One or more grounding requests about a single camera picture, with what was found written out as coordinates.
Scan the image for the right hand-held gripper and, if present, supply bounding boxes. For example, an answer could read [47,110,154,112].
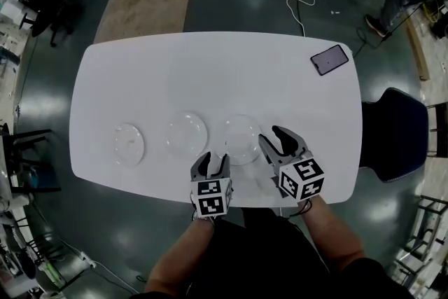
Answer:
[258,125,326,202]

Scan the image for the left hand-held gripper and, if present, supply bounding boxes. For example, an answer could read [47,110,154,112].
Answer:
[190,151,235,220]

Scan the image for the clear glass plate yellow sticker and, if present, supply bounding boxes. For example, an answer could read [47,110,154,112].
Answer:
[113,122,146,167]

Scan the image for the person's left forearm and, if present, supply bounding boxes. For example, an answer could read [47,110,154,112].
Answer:
[145,216,216,295]

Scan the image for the person's right forearm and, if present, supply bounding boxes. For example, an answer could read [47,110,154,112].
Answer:
[300,195,368,274]

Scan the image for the black smartphone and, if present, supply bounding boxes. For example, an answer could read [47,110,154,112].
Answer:
[310,44,350,76]

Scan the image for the person's black clothes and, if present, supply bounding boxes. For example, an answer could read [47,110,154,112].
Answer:
[129,205,416,299]

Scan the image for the dark blue chair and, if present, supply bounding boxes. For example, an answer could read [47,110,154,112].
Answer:
[360,87,430,183]

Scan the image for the white power strip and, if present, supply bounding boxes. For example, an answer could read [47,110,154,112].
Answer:
[78,250,98,270]

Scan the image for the large brown floor mat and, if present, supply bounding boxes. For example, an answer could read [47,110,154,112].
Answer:
[93,0,200,45]

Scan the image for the black metal frame rack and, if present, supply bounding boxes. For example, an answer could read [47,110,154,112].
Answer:
[391,194,448,288]

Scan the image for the black metal frame chair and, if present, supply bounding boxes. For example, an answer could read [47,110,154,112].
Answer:
[0,122,63,194]

